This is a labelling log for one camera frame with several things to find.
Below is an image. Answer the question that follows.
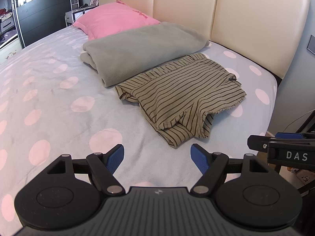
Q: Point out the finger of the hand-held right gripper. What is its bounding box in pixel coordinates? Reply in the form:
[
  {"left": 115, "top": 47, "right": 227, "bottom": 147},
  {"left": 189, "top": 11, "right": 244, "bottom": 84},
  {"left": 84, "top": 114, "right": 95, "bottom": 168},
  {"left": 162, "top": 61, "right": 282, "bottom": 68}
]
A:
[{"left": 247, "top": 132, "right": 315, "bottom": 151}]

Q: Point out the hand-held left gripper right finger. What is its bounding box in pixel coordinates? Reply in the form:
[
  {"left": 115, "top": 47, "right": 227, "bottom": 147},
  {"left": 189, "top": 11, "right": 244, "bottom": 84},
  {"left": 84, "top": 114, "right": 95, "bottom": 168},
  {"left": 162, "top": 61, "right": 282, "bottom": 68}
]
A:
[{"left": 190, "top": 143, "right": 270, "bottom": 197}]

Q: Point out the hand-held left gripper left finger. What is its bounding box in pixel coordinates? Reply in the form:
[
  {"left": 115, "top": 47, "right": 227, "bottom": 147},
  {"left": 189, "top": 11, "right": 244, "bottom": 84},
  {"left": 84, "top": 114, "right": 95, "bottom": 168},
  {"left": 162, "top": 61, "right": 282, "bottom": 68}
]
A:
[{"left": 46, "top": 144, "right": 125, "bottom": 197}]

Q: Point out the tan striped shirt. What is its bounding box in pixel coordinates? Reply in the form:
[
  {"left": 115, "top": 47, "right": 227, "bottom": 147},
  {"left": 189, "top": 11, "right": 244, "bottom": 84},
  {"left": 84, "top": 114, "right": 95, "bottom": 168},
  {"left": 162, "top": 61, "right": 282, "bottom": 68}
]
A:
[{"left": 114, "top": 53, "right": 247, "bottom": 148}]

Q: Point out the folded grey blanket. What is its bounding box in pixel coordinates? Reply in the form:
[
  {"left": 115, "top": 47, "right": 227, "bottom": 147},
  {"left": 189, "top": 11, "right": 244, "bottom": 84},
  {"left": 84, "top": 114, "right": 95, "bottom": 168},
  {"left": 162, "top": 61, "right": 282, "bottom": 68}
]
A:
[{"left": 79, "top": 22, "right": 211, "bottom": 88}]

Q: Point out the cream padded headboard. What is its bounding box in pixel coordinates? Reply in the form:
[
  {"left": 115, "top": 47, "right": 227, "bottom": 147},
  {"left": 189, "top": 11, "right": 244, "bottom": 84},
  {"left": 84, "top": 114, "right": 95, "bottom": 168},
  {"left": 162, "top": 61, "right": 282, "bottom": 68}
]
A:
[{"left": 98, "top": 0, "right": 312, "bottom": 79}]

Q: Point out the pink pillow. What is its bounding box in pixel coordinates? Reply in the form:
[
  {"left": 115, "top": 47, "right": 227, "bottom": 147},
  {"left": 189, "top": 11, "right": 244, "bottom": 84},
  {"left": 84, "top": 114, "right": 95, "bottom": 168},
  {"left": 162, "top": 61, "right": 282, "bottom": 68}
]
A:
[{"left": 72, "top": 2, "right": 161, "bottom": 41}]

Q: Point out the white nightstand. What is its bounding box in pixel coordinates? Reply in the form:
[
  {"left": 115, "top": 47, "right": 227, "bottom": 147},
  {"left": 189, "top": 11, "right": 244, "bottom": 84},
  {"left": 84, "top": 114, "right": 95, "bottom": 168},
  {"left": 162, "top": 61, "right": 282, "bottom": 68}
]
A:
[{"left": 65, "top": 6, "right": 87, "bottom": 28}]

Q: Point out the dark wardrobe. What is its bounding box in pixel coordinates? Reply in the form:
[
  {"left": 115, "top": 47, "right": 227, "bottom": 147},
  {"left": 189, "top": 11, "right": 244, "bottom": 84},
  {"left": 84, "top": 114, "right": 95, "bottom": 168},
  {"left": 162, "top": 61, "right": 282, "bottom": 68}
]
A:
[{"left": 11, "top": 0, "right": 82, "bottom": 48}]

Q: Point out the white storage shelf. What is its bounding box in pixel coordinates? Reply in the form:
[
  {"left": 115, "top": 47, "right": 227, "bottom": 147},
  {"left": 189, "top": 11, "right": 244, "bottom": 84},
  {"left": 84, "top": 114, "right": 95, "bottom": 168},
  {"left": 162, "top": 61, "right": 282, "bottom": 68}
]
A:
[{"left": 0, "top": 7, "right": 22, "bottom": 64}]

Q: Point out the white cable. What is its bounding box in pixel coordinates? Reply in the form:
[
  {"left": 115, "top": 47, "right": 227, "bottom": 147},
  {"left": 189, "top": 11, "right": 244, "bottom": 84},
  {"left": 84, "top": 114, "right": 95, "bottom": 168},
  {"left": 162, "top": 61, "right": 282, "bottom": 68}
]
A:
[{"left": 283, "top": 110, "right": 315, "bottom": 133}]

